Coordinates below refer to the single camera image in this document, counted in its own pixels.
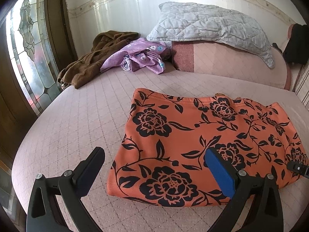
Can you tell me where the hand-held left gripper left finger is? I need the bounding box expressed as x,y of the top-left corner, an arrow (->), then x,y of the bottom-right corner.
26,146 -> 106,232

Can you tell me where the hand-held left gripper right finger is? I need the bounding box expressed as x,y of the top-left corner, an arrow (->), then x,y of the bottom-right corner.
204,147 -> 283,232

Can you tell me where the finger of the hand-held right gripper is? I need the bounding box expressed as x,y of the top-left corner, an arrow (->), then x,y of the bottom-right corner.
287,159 -> 309,176

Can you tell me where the orange black floral garment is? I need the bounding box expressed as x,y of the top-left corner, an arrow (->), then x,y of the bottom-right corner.
107,88 -> 309,207

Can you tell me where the pink quilted bed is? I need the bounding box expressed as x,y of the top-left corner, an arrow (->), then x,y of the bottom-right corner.
12,65 -> 309,232

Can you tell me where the striped backrest cushion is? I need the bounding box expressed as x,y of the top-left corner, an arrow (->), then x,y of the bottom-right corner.
293,63 -> 309,102

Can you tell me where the brown fleece garment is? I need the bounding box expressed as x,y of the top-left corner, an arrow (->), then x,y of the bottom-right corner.
57,31 -> 139,89

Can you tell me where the pink bolster cushion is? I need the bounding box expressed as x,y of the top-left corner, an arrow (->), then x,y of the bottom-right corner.
172,41 -> 294,90

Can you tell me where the black cloth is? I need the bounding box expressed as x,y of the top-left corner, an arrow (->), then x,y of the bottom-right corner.
283,24 -> 309,64

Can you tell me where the purple floral garment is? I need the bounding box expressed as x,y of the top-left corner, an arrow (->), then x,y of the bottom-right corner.
100,38 -> 169,75

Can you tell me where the stained glass door panel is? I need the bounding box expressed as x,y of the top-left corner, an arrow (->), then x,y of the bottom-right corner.
6,0 -> 62,116

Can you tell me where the dark wooden door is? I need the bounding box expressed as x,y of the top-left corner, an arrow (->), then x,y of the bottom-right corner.
0,0 -> 79,136

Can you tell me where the grey quilted pillow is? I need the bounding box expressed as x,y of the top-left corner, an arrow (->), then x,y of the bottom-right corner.
146,2 -> 276,69

